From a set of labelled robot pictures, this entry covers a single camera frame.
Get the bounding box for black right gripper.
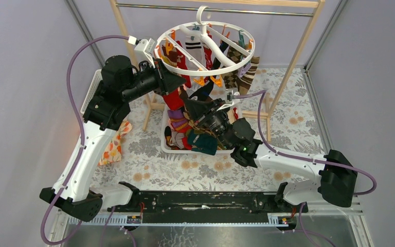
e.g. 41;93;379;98
184;98;233;150

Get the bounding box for brown argyle sock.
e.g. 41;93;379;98
188;119;215;137

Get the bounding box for red santa sock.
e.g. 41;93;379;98
162;87;184;111

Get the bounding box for white round sock hanger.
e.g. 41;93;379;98
154;6;256;79

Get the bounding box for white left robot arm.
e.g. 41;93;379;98
40;55;186;222

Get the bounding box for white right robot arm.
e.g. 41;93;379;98
184;99;357;212

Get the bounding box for teal green sock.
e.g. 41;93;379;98
187;132;218;155

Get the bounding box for white plastic sock bin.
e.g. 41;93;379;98
160;105;245;155

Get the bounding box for white perforated basket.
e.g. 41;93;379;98
80;69;102;114

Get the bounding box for floral patterned table mat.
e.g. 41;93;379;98
91;68;327;191

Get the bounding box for metal hanging rod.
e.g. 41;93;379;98
115;3;314;17

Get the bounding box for orange floral cloth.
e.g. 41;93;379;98
98;120;133;166

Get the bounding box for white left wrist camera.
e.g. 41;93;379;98
128;36;156;67

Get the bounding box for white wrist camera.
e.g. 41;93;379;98
218;89;240;111
128;36;156;67

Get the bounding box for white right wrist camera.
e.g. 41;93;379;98
218;89;240;111

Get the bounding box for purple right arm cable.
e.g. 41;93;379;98
237;90;378;197

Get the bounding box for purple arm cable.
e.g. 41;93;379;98
237;90;378;197
40;35;131;246

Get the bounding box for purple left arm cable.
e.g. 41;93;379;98
40;35;131;246

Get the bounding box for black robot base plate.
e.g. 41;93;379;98
115;190;308;213

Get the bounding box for wooden clothes rack frame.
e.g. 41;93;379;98
107;0;326;142

